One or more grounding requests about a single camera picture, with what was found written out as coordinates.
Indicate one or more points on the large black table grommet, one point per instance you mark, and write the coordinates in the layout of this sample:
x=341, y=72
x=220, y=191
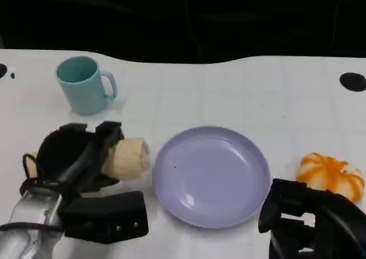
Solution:
x=353, y=81

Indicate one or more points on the lilac plate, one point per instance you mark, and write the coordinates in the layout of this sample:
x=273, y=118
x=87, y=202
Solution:
x=211, y=179

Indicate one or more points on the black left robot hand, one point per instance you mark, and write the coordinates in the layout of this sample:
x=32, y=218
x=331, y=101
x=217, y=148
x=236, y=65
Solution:
x=60, y=150

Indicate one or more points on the black table grommet with dot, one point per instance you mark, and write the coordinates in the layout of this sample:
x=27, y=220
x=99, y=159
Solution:
x=2, y=70

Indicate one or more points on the pale green mug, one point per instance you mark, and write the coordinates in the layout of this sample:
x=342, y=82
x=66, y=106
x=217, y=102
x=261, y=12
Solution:
x=83, y=94

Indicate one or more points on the black backdrop cloth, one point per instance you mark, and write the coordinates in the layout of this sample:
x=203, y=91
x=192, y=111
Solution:
x=171, y=19

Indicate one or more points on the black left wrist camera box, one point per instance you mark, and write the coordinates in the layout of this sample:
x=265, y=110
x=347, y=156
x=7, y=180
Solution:
x=105, y=216

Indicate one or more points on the orange and white bread roll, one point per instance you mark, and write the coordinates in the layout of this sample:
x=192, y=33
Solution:
x=328, y=170

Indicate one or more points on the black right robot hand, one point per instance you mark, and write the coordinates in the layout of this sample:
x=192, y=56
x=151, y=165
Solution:
x=337, y=230

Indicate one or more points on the beige towel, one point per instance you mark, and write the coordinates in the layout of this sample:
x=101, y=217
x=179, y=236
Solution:
x=128, y=159

